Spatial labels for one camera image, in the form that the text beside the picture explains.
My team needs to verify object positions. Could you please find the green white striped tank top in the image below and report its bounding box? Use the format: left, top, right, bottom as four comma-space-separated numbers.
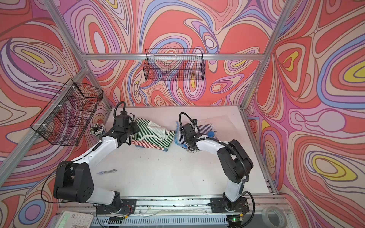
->
132, 118, 175, 140

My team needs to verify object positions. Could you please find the clear vacuum bag blue zip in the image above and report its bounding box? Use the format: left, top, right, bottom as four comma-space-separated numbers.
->
174, 116, 239, 149

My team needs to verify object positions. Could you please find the red white striped tank top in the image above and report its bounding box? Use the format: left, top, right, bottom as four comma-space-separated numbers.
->
132, 137, 173, 152

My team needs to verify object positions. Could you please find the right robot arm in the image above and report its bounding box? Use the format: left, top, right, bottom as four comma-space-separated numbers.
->
180, 123, 253, 204

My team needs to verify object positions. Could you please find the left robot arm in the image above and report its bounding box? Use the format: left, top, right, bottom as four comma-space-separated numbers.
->
53, 111, 139, 208

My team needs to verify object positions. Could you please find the cup of pens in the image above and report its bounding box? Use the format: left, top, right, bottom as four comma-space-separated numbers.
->
89, 123, 106, 138

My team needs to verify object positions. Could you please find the small clear plastic scrap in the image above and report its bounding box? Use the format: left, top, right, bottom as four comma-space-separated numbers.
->
97, 169, 117, 175

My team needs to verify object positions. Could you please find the white calculator keypad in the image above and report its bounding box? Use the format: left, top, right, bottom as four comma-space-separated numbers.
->
55, 211, 94, 228

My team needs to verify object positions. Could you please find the clear tape roll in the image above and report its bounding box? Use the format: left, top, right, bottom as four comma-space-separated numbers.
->
261, 206, 288, 228

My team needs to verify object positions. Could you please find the black wire basket left wall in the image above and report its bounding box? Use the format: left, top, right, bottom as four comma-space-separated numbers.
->
30, 79, 104, 147

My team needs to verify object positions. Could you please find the black wire basket wall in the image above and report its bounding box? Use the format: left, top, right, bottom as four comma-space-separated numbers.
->
30, 79, 104, 147
143, 48, 205, 82

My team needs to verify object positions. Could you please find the black wire basket back wall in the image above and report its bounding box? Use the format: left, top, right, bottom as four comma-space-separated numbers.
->
143, 48, 205, 82

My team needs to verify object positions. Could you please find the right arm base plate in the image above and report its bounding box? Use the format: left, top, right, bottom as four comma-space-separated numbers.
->
208, 197, 250, 214

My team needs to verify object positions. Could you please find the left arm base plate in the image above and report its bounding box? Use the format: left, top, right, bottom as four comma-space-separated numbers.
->
96, 199, 137, 216

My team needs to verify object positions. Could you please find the aluminium front rail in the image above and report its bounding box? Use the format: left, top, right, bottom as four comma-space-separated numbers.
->
59, 195, 289, 217

